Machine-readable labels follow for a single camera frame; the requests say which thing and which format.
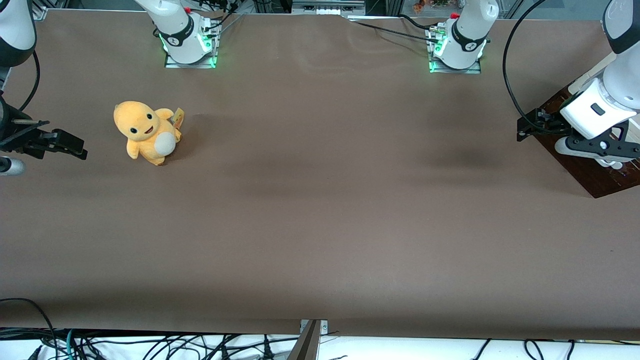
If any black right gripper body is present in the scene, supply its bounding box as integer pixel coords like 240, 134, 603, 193
0, 96, 32, 151

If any dark brown wooden base board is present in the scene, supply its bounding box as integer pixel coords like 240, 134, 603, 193
534, 84, 640, 199

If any orange dinosaur plush toy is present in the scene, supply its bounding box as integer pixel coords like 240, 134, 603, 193
113, 100, 183, 167

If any brown table cover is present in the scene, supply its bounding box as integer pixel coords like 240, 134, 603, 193
0, 7, 640, 342

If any grey metal box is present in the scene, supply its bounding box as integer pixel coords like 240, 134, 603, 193
292, 0, 366, 16

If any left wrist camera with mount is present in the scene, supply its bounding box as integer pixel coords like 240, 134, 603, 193
554, 122, 640, 170

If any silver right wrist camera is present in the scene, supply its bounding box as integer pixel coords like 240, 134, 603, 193
0, 156, 26, 177

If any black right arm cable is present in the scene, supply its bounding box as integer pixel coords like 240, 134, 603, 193
17, 50, 41, 114

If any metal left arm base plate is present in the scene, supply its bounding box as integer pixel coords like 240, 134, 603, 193
428, 26, 482, 75

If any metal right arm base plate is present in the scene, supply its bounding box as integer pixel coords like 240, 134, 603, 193
164, 19, 219, 69

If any black looped cable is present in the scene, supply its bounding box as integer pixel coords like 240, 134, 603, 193
0, 297, 58, 360

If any black base power cable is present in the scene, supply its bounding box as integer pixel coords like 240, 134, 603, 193
349, 14, 442, 44

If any black base cable bundle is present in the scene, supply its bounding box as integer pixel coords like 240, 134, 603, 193
192, 0, 247, 37

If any small metal bracket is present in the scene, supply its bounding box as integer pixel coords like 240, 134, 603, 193
299, 319, 329, 337

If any grey camera pole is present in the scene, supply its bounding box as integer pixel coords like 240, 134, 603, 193
287, 320, 321, 360

